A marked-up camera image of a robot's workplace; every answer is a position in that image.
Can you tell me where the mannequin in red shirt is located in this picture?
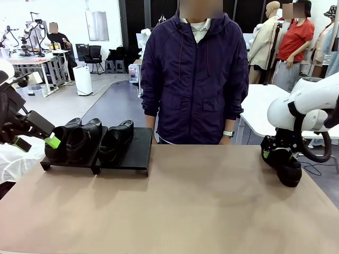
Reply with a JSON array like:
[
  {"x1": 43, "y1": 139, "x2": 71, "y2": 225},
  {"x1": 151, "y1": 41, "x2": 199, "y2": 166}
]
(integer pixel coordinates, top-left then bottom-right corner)
[{"x1": 274, "y1": 0, "x2": 316, "y2": 93}]

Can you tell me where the white plastic cover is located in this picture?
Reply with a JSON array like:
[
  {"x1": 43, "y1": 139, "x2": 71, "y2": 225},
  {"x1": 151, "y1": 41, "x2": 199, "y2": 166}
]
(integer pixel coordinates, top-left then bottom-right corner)
[{"x1": 0, "y1": 144, "x2": 44, "y2": 185}]

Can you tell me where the small white robot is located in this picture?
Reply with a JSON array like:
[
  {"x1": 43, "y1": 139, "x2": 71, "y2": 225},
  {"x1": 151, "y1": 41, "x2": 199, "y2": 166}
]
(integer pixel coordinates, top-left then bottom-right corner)
[{"x1": 0, "y1": 25, "x2": 21, "y2": 59}]

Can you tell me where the person's right hand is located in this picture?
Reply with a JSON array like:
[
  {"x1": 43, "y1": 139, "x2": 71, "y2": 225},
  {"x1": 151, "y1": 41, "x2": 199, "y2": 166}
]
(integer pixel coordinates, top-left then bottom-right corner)
[{"x1": 148, "y1": 129, "x2": 159, "y2": 145}]

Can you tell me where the black tripod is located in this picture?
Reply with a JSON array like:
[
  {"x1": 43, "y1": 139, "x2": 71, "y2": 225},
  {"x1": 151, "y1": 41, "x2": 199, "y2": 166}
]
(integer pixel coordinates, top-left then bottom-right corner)
[{"x1": 264, "y1": 22, "x2": 284, "y2": 86}]

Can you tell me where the mannequin with bucket hat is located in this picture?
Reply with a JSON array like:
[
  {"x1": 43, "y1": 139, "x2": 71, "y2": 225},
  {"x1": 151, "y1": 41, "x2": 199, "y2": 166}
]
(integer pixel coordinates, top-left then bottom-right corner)
[{"x1": 309, "y1": 5, "x2": 336, "y2": 80}]

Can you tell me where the black office chair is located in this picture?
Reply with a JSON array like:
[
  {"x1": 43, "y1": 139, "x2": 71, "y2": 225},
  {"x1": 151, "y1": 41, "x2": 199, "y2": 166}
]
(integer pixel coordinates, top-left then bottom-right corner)
[{"x1": 84, "y1": 45, "x2": 104, "y2": 75}]

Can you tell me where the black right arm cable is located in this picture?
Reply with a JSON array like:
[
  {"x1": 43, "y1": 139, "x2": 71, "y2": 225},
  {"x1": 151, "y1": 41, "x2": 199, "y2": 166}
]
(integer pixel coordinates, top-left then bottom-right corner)
[{"x1": 292, "y1": 108, "x2": 333, "y2": 164}]

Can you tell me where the person in purple jacket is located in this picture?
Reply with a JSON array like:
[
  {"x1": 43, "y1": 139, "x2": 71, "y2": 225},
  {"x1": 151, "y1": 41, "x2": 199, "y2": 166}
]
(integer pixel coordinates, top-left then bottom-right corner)
[{"x1": 139, "y1": 0, "x2": 250, "y2": 146}]

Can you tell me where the black floor cable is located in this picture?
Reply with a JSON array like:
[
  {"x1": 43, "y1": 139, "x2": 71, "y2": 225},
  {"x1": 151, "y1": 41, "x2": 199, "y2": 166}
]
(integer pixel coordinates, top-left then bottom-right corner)
[{"x1": 303, "y1": 158, "x2": 339, "y2": 177}]

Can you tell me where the mannequin in beige coat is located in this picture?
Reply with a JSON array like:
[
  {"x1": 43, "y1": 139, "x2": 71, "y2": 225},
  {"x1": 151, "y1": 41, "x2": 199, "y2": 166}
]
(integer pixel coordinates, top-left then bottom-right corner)
[{"x1": 247, "y1": 1, "x2": 283, "y2": 85}]

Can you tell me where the computer case with lights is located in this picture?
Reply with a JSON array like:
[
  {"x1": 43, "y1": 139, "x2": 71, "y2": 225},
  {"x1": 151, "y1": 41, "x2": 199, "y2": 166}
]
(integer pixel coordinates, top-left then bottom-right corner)
[{"x1": 128, "y1": 64, "x2": 141, "y2": 84}]

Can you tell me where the white robot with black cables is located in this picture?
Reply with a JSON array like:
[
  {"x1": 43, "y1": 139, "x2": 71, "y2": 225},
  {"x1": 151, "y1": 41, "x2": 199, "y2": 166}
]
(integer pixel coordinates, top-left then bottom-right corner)
[{"x1": 22, "y1": 12, "x2": 52, "y2": 58}]

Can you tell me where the black leather dress shoe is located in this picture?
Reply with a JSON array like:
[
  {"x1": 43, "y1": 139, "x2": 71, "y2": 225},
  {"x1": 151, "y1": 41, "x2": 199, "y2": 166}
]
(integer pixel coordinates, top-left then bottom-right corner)
[
  {"x1": 65, "y1": 118, "x2": 103, "y2": 164},
  {"x1": 44, "y1": 117, "x2": 83, "y2": 164},
  {"x1": 98, "y1": 119, "x2": 135, "y2": 168},
  {"x1": 261, "y1": 148, "x2": 302, "y2": 188}
]

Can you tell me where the mannequin in blue jacket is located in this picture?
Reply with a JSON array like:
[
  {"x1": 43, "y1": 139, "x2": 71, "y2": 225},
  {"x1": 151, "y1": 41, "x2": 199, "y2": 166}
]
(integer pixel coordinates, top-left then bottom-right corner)
[{"x1": 324, "y1": 26, "x2": 339, "y2": 79}]

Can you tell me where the person's right forearm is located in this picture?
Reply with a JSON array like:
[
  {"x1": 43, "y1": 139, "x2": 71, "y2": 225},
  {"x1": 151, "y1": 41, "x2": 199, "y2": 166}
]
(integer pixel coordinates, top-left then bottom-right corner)
[{"x1": 141, "y1": 87, "x2": 161, "y2": 132}]

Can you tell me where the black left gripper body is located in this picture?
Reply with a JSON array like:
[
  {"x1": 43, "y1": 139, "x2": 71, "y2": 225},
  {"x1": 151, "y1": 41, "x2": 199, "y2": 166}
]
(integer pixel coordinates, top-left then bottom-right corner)
[{"x1": 5, "y1": 110, "x2": 56, "y2": 140}]

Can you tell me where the black backpack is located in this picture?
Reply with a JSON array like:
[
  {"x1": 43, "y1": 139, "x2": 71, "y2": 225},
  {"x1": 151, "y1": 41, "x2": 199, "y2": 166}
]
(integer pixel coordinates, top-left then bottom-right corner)
[{"x1": 106, "y1": 45, "x2": 127, "y2": 62}]

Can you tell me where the grey workbench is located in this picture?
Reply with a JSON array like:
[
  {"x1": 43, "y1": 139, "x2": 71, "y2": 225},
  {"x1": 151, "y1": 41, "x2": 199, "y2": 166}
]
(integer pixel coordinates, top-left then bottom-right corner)
[{"x1": 0, "y1": 57, "x2": 70, "y2": 97}]

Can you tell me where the person in black shirt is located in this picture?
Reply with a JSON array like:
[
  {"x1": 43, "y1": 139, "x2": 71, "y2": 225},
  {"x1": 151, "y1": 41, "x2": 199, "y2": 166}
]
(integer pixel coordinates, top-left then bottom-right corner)
[{"x1": 43, "y1": 22, "x2": 77, "y2": 80}]

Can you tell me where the black shoe stand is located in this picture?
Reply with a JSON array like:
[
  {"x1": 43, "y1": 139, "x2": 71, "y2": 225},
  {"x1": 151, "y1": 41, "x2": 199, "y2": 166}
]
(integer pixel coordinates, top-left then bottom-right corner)
[
  {"x1": 94, "y1": 126, "x2": 154, "y2": 177},
  {"x1": 40, "y1": 126, "x2": 109, "y2": 175}
]

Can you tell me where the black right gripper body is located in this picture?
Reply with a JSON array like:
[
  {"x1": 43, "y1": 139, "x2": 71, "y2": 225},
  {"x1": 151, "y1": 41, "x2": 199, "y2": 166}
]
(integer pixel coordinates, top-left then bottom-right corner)
[{"x1": 261, "y1": 128, "x2": 305, "y2": 159}]

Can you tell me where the white table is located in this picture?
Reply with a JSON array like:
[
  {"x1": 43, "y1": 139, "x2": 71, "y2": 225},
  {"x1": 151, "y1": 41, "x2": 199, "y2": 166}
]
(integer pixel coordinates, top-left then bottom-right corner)
[{"x1": 235, "y1": 84, "x2": 339, "y2": 149}]

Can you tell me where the person's left forearm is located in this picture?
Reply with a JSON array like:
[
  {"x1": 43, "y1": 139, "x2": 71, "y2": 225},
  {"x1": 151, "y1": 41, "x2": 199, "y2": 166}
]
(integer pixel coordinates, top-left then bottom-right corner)
[{"x1": 224, "y1": 89, "x2": 249, "y2": 132}]

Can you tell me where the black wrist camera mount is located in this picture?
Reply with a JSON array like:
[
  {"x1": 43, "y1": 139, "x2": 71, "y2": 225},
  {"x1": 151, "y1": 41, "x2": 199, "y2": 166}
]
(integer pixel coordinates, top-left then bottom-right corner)
[{"x1": 4, "y1": 84, "x2": 27, "y2": 114}]

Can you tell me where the white air purifier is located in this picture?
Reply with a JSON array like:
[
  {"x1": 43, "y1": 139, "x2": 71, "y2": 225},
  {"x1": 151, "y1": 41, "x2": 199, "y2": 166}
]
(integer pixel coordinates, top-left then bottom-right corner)
[{"x1": 73, "y1": 65, "x2": 94, "y2": 96}]

